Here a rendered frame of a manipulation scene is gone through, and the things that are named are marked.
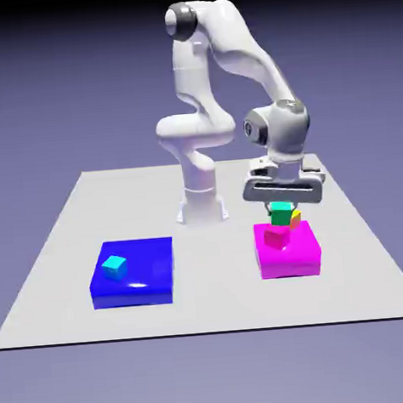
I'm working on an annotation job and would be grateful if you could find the large magenta box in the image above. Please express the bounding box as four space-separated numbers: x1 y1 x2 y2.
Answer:
253 218 323 281

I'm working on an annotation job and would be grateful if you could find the small magenta cube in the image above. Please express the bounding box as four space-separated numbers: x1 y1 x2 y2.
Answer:
263 224 292 252

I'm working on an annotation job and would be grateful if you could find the small green cube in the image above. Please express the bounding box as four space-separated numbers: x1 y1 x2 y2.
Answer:
268 200 295 228

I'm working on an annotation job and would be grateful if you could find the small yellow cube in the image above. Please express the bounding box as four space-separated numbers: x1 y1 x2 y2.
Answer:
287 208 304 231

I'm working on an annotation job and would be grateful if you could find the small cyan cube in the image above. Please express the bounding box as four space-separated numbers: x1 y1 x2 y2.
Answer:
100 253 129 283

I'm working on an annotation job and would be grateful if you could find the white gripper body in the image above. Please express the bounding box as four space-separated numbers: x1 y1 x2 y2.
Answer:
241 169 329 211

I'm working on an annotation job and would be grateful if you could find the large blue box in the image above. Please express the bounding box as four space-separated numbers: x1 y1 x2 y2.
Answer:
85 236 179 311

